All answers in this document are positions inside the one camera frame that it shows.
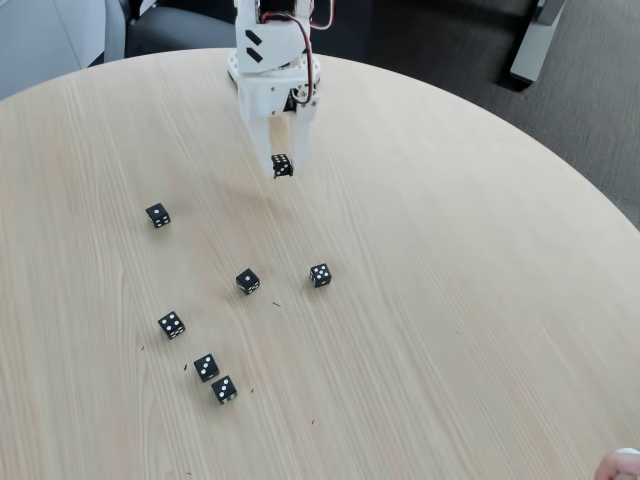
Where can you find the black die showing six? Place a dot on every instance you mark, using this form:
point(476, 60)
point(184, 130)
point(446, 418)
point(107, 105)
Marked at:
point(282, 165)

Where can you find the black die showing one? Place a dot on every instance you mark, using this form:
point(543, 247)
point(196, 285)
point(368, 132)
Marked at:
point(247, 281)
point(157, 216)

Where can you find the black die showing five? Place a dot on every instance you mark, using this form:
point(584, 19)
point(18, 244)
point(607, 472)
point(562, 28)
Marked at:
point(320, 275)

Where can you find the person's left hand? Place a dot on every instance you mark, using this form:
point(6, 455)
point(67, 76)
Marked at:
point(620, 465)

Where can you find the black office chair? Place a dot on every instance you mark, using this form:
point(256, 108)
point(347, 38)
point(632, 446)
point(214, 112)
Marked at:
point(170, 30)

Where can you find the dark upholstered seat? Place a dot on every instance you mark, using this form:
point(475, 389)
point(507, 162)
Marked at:
point(440, 30)

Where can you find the black die showing four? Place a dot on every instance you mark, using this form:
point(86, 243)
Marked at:
point(171, 325)

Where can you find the white cabinet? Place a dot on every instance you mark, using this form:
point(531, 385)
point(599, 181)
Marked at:
point(35, 40)

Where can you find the black die showing three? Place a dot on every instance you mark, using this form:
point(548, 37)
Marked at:
point(224, 390)
point(206, 367)

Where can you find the white desk leg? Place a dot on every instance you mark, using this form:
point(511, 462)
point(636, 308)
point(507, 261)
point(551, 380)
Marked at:
point(530, 50)

